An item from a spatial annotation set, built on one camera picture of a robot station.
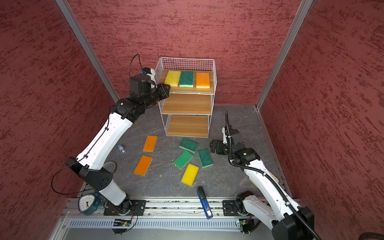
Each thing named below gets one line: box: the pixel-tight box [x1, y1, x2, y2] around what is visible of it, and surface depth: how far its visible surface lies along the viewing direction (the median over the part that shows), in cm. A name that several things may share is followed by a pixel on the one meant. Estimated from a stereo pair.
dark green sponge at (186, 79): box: [179, 71, 194, 88], surface depth 75 cm
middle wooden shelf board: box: [162, 93, 214, 114], surface depth 87 cm
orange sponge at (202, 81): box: [196, 72, 210, 89], surface depth 77 cm
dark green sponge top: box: [179, 137, 199, 153], surface depth 99 cm
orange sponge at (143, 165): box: [133, 155, 153, 176], surface depth 90 cm
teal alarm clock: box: [78, 191, 103, 216], surface depth 74 cm
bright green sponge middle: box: [173, 150, 194, 170], surface depth 91 cm
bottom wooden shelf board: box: [167, 115, 209, 137], surface depth 112 cm
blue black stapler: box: [196, 186, 213, 220], surface depth 75 cm
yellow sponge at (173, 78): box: [164, 70, 181, 87], surface depth 76 cm
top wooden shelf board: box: [159, 69, 214, 94], surface depth 74 cm
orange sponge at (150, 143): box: [143, 135, 158, 152], surface depth 99 cm
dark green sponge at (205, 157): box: [197, 148, 214, 169], surface depth 93 cm
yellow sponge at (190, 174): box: [181, 163, 200, 186], surface depth 87 cm
